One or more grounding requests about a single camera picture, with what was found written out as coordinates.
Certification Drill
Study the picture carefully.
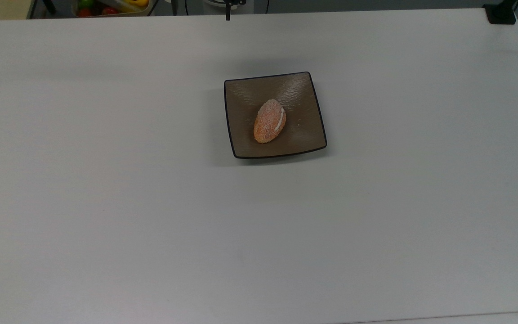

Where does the square brown ceramic plate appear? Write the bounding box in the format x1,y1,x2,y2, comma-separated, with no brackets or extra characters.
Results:
223,71,327,159

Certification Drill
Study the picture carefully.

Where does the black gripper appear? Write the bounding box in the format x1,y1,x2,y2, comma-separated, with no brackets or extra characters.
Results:
216,0,247,21

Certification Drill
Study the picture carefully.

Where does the black table clamp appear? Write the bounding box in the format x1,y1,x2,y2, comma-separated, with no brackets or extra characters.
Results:
483,0,518,25

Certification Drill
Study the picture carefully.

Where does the orange sugared bread roll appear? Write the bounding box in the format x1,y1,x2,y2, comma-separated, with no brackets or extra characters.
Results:
253,99,287,144

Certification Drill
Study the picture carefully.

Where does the box of toy fruit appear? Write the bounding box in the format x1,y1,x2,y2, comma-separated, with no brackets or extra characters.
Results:
71,0,152,18

